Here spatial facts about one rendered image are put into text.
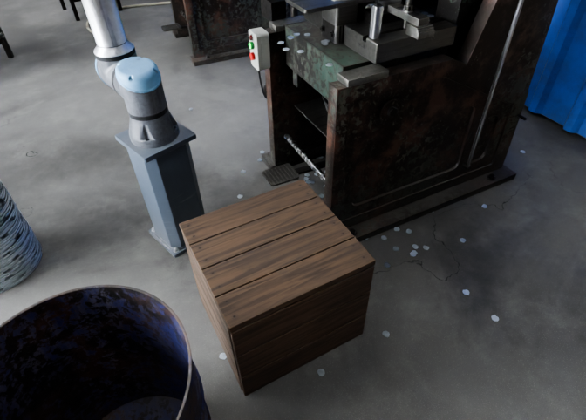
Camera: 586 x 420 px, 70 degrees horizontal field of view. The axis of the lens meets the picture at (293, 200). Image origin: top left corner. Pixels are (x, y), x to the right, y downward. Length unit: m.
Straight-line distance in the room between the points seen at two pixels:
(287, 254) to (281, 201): 0.20
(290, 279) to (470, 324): 0.66
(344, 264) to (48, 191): 1.44
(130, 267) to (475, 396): 1.18
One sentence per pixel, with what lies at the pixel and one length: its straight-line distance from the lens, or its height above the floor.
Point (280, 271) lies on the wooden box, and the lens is 1.06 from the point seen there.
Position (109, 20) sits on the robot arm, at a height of 0.78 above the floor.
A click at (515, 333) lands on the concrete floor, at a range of 1.52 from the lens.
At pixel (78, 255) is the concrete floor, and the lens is 1.76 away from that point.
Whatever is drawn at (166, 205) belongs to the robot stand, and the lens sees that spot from 1.48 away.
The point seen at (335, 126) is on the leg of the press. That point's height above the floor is 0.50.
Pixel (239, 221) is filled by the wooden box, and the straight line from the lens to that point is 1.19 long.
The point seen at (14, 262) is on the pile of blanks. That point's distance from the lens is 1.73.
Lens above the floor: 1.18
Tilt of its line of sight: 42 degrees down
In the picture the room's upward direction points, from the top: 1 degrees counter-clockwise
